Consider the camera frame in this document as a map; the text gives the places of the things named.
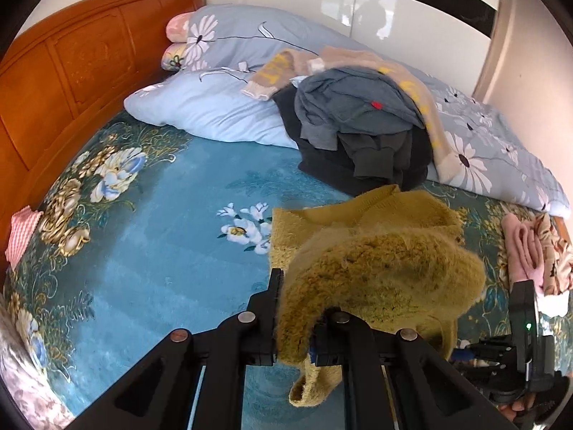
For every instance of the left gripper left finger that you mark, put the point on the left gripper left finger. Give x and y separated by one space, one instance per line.
192 380

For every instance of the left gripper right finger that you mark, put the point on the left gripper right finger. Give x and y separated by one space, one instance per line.
398 381

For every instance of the mustard yellow knit sweater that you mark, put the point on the mustard yellow knit sweater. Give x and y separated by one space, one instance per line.
392 258

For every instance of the person's right hand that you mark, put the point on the person's right hand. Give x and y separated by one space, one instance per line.
523 404

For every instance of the pink folded garment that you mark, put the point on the pink folded garment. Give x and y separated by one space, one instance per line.
524 252

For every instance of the floral beige folded garment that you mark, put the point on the floral beige folded garment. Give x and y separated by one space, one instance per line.
557 256

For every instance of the teal floral bed sheet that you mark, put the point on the teal floral bed sheet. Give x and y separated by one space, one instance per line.
146 230

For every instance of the pink sweater with yellow letters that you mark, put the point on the pink sweater with yellow letters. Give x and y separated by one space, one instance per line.
289 63

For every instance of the black garment pile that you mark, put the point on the black garment pile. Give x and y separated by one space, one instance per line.
361 162

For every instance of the pink checkered cloth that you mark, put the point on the pink checkered cloth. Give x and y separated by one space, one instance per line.
23 225

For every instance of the grey shirt with red tag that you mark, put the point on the grey shirt with red tag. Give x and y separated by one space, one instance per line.
352 100

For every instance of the orange wooden headboard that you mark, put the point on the orange wooden headboard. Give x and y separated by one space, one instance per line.
65 77

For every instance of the blue floral duvet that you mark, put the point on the blue floral duvet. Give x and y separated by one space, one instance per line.
213 94

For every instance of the pink pillow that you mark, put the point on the pink pillow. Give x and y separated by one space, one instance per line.
176 32

